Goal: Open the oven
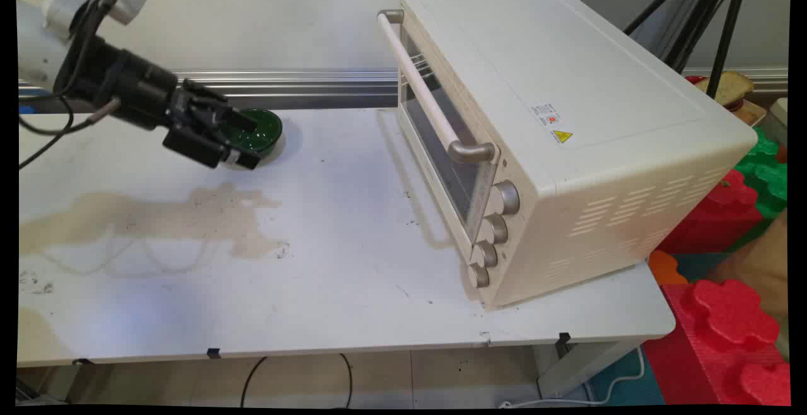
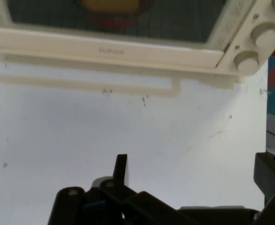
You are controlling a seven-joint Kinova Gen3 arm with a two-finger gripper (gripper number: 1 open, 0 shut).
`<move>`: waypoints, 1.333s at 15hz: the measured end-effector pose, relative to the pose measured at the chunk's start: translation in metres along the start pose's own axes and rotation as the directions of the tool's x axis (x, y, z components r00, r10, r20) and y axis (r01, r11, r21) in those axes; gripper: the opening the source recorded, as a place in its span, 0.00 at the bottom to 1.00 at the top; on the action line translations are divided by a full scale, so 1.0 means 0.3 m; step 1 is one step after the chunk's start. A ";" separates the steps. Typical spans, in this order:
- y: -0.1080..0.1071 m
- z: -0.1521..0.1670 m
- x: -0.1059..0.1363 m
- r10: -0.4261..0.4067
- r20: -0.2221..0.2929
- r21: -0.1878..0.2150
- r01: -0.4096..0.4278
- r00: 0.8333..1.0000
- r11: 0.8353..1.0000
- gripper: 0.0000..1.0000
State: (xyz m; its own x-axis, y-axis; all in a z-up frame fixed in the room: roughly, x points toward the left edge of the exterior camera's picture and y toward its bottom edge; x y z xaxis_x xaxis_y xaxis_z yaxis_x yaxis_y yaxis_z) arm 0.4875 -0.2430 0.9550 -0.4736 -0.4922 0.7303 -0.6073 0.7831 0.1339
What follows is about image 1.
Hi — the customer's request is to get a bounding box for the orange foam piece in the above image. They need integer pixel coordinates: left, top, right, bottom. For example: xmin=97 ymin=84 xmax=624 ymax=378
xmin=647 ymin=249 xmax=690 ymax=287

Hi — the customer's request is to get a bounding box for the green bowl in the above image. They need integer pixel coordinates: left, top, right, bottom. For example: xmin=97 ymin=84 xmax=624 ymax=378
xmin=226 ymin=108 xmax=284 ymax=161

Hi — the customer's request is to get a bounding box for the black floor cable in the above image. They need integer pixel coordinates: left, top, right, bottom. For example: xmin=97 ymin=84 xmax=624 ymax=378
xmin=239 ymin=353 xmax=354 ymax=409

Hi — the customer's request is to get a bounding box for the green foam block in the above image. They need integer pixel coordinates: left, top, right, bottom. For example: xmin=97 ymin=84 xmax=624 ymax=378
xmin=731 ymin=126 xmax=789 ymax=253

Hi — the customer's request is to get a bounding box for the aluminium rail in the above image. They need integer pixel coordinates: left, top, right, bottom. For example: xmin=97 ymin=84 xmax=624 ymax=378
xmin=18 ymin=67 xmax=789 ymax=113

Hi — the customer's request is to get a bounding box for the cream toaster oven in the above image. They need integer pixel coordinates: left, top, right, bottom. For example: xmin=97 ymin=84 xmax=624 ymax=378
xmin=376 ymin=0 xmax=759 ymax=312

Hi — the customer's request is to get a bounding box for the white table leg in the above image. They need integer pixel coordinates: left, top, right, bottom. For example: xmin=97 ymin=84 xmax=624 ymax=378
xmin=535 ymin=338 xmax=645 ymax=400

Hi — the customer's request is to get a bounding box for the white floor cable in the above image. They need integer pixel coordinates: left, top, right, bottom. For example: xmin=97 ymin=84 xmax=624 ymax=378
xmin=500 ymin=346 xmax=647 ymax=409

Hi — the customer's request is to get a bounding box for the brown cardboard piece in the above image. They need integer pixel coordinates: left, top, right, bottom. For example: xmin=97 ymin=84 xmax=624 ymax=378
xmin=719 ymin=209 xmax=789 ymax=343

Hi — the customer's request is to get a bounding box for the beige tray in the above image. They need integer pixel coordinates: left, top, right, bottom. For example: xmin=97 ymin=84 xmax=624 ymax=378
xmin=733 ymin=100 xmax=768 ymax=127

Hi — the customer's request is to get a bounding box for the bread slice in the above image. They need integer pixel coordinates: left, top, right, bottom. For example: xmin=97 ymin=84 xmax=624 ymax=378
xmin=694 ymin=70 xmax=755 ymax=108

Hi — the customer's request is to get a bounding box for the small red foam block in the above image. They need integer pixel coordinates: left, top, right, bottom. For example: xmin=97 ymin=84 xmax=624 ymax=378
xmin=658 ymin=169 xmax=765 ymax=255

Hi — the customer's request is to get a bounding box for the cream oven door handle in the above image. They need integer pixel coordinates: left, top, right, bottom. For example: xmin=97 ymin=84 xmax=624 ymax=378
xmin=376 ymin=9 xmax=497 ymax=165

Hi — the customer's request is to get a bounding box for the large red foam block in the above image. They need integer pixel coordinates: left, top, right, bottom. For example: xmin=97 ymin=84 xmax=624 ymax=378
xmin=642 ymin=278 xmax=791 ymax=407

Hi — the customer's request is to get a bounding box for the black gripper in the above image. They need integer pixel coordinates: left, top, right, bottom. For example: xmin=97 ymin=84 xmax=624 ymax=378
xmin=54 ymin=33 xmax=262 ymax=171

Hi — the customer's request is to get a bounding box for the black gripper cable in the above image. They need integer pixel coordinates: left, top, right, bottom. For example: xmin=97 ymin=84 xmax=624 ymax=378
xmin=18 ymin=96 xmax=122 ymax=137
xmin=18 ymin=112 xmax=75 ymax=171

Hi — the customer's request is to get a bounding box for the black tripod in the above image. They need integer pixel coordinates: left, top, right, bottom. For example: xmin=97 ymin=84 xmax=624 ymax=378
xmin=623 ymin=0 xmax=752 ymax=99

